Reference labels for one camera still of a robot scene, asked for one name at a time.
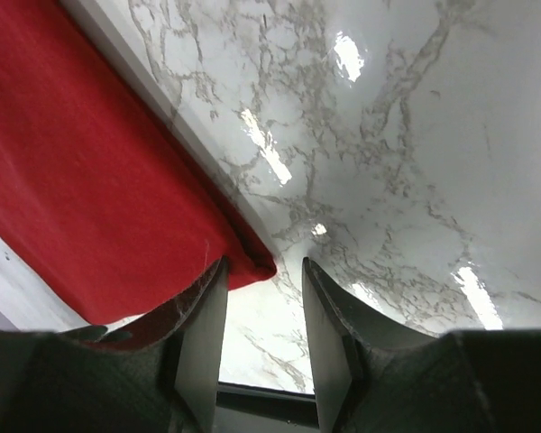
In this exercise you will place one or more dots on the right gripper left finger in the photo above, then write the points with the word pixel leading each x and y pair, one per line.
pixel 158 373

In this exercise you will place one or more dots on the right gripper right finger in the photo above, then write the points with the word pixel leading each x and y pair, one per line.
pixel 372 374

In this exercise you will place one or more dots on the red t-shirt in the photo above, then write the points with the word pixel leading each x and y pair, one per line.
pixel 96 195

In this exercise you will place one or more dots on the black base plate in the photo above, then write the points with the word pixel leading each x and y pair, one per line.
pixel 250 409

